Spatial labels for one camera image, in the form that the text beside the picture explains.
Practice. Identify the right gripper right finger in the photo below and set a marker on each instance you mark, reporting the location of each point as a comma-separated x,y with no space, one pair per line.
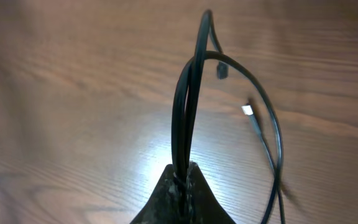
201,204

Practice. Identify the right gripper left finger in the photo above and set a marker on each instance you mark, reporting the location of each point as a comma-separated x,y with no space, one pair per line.
162,206

